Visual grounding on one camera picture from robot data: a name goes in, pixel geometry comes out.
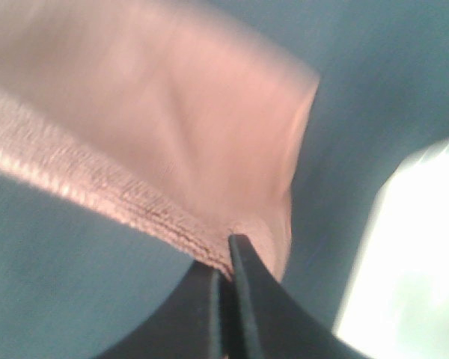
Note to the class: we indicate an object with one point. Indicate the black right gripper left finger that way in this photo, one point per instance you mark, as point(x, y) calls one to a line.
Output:
point(186, 325)

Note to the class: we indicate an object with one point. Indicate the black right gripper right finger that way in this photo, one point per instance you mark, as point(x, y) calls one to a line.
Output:
point(271, 323)

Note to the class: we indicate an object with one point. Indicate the white storage bin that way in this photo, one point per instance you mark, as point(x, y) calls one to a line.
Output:
point(396, 301)

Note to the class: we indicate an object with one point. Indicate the black table cloth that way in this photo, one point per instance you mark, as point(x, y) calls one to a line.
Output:
point(74, 282)

